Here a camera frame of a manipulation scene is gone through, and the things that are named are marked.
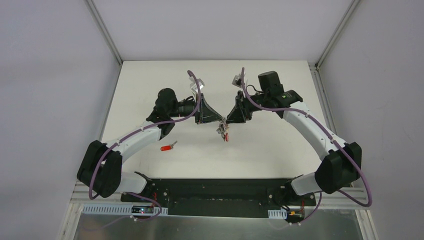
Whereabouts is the purple cable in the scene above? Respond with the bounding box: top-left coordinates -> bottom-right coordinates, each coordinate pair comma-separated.
88,69 -> 204,223
241,67 -> 373,227

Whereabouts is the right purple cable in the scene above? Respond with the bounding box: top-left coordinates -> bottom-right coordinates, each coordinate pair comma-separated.
241,67 -> 373,227

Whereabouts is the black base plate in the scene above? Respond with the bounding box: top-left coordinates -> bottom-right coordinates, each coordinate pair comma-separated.
140,178 -> 317,218

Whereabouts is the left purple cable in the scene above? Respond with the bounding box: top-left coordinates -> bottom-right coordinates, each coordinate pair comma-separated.
88,69 -> 204,223

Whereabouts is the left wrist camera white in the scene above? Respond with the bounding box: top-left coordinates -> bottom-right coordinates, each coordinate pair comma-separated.
189,76 -> 205,95

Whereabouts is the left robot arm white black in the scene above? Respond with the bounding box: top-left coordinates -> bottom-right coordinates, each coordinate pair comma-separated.
77,88 -> 225,203

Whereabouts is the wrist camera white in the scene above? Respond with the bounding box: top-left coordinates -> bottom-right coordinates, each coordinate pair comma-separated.
189,76 -> 205,95
231,74 -> 248,89

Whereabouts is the key organizer with red handle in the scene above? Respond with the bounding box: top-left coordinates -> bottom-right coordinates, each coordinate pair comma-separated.
216,118 -> 229,142

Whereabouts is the key with red tag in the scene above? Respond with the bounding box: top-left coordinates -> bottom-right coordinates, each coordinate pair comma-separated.
160,141 -> 177,152

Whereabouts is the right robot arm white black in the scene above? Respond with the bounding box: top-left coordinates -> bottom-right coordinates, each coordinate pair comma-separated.
226,71 -> 362,205

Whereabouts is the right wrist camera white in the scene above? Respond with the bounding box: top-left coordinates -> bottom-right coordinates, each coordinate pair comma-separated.
231,74 -> 248,89

